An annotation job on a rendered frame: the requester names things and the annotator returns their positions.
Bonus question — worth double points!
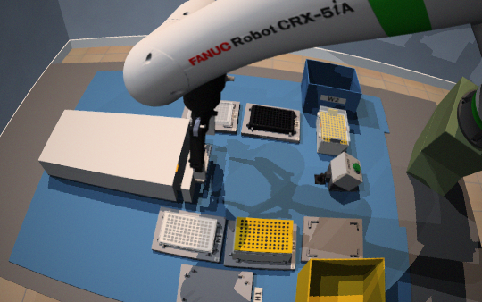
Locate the blue open-top bin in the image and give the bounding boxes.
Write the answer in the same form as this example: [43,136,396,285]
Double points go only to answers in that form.
[301,59,362,120]

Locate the yellow bin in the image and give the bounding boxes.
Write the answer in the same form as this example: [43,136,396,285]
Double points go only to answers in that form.
[295,258,386,302]

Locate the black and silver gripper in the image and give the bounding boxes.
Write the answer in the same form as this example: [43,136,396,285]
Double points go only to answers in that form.
[183,94,220,180]

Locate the blue bench mat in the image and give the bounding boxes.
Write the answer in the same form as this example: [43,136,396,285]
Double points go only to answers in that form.
[9,71,411,302]

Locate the beige rectangular plate nest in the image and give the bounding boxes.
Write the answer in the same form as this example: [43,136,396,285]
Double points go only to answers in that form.
[241,103,300,143]

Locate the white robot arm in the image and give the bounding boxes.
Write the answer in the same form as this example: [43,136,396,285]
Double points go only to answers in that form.
[123,0,482,148]

